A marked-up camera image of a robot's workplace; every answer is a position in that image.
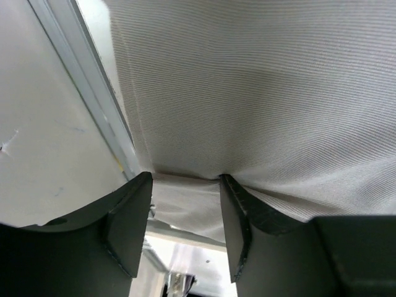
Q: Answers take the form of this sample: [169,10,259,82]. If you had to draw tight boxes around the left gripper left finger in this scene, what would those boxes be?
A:
[1,172,153,296]

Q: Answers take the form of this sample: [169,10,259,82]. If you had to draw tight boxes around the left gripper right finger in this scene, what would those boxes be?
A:
[220,174,395,296]

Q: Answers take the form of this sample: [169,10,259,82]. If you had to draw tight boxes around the grey trousers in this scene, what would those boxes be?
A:
[106,1,395,242]

